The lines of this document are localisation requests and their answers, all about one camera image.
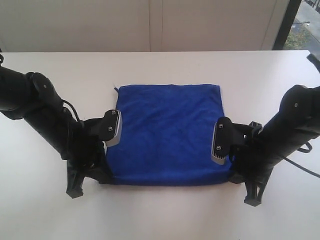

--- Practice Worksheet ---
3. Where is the black window frame post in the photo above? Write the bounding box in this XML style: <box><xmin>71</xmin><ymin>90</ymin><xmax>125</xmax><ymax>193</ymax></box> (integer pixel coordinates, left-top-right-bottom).
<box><xmin>272</xmin><ymin>0</ymin><xmax>302</xmax><ymax>51</ymax></box>

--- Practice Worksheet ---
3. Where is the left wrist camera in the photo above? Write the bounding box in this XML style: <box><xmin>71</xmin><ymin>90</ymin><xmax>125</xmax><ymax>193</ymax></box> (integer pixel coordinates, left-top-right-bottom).
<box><xmin>99</xmin><ymin>109</ymin><xmax>122</xmax><ymax>148</ymax></box>

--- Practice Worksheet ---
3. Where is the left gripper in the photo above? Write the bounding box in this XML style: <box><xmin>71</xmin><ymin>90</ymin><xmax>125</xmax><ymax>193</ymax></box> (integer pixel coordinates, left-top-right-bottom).
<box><xmin>60</xmin><ymin>118</ymin><xmax>114</xmax><ymax>199</ymax></box>

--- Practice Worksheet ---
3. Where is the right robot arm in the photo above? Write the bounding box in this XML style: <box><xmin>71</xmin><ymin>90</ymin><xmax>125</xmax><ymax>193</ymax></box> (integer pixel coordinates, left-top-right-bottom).
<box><xmin>229</xmin><ymin>85</ymin><xmax>320</xmax><ymax>207</ymax></box>

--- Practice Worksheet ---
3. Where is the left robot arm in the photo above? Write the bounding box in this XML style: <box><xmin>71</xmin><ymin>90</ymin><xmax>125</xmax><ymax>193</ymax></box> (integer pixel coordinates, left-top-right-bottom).
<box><xmin>0</xmin><ymin>67</ymin><xmax>122</xmax><ymax>199</ymax></box>

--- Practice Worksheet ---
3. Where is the blue towel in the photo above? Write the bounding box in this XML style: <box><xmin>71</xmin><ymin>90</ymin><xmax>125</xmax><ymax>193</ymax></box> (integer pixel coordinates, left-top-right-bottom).
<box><xmin>106</xmin><ymin>84</ymin><xmax>231</xmax><ymax>187</ymax></box>

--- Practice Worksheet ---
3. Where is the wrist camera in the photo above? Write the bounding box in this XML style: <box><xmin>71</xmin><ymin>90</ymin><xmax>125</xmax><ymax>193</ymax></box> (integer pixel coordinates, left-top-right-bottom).
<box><xmin>211</xmin><ymin>116</ymin><xmax>233</xmax><ymax>165</ymax></box>
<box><xmin>99</xmin><ymin>109</ymin><xmax>122</xmax><ymax>148</ymax></box>

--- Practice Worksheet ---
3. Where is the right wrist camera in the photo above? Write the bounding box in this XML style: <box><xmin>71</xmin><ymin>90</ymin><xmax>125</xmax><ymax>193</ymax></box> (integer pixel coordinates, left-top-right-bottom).
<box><xmin>211</xmin><ymin>116</ymin><xmax>233</xmax><ymax>165</ymax></box>

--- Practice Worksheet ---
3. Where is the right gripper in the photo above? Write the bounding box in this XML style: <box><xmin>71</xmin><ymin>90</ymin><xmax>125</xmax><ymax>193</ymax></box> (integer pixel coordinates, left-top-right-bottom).
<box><xmin>228</xmin><ymin>121</ymin><xmax>274</xmax><ymax>207</ymax></box>

